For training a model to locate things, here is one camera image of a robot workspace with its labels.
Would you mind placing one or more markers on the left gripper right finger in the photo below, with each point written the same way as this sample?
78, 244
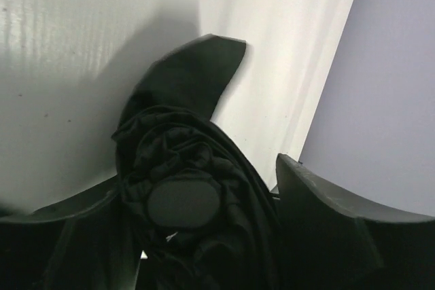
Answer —
336, 239

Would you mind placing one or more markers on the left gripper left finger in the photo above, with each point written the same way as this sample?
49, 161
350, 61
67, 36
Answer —
83, 242

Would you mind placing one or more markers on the black folding umbrella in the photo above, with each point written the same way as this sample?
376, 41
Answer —
199, 209

